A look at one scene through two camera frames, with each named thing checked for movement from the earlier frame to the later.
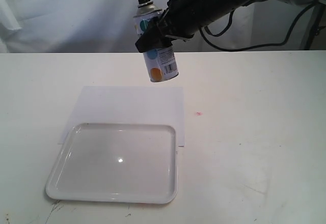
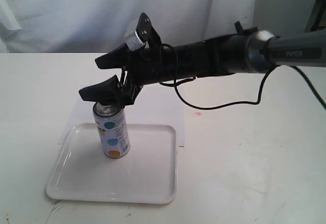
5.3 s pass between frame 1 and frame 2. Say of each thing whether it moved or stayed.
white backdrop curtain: stayed
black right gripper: moved
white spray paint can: moved
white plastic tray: stayed
